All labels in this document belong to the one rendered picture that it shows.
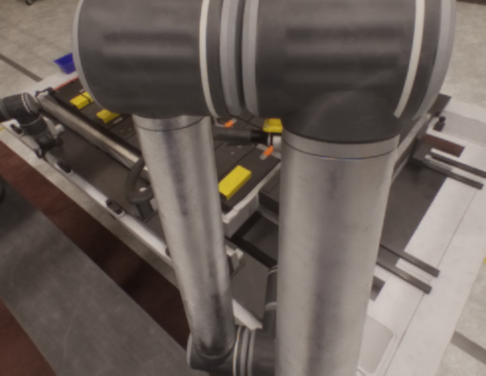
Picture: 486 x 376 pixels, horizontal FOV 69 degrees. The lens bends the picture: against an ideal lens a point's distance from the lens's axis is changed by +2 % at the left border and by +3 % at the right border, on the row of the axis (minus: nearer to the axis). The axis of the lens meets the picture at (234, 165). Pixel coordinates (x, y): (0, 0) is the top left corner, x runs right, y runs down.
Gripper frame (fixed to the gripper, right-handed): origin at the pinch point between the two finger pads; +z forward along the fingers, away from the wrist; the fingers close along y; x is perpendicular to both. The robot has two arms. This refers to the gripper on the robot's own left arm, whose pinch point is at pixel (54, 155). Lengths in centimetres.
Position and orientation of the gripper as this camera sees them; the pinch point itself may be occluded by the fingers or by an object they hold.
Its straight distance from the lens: 215.7
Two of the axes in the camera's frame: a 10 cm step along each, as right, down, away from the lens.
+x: 7.7, 4.1, -4.9
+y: -6.4, 6.0, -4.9
